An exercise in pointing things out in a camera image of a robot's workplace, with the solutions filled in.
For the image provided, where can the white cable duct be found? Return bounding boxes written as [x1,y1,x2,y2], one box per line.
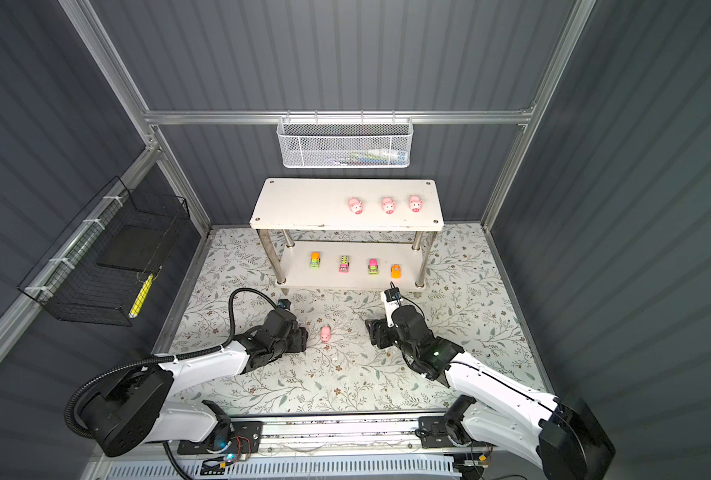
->
[105,453,461,480]

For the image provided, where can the white wire mesh basket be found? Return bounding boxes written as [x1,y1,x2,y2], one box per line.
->
[276,119,415,169]

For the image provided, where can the green orange mixer toy truck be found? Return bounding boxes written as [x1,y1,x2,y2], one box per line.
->
[309,252,320,269]

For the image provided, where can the orange toy bulldozer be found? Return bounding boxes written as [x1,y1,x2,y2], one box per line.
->
[391,264,403,280]

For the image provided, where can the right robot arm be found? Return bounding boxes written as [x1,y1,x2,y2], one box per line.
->
[365,305,617,479]

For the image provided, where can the pens in white basket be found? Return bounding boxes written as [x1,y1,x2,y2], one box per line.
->
[326,148,411,168]

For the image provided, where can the green pink mixer toy truck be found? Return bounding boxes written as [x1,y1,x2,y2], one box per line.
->
[367,258,379,276]

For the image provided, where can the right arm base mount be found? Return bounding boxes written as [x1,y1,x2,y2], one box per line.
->
[415,415,493,449]

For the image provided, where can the pink pig toy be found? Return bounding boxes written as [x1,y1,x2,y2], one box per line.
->
[381,197,395,214]
[348,197,363,215]
[320,325,331,343]
[409,195,423,213]

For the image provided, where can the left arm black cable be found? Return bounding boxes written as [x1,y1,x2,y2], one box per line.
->
[63,287,281,439]

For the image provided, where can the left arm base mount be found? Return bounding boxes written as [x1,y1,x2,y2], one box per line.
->
[176,421,264,456]

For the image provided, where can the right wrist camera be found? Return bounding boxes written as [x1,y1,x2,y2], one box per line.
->
[381,287,401,311]

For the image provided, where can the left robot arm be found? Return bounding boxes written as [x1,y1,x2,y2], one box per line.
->
[64,307,308,457]

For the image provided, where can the black wire basket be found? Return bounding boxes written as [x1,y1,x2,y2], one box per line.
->
[18,178,190,327]

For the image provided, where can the yellow tag on basket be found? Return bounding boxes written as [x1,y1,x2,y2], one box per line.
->
[128,274,154,319]

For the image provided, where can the white two-tier shelf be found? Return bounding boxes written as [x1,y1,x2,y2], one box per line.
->
[250,178,445,291]

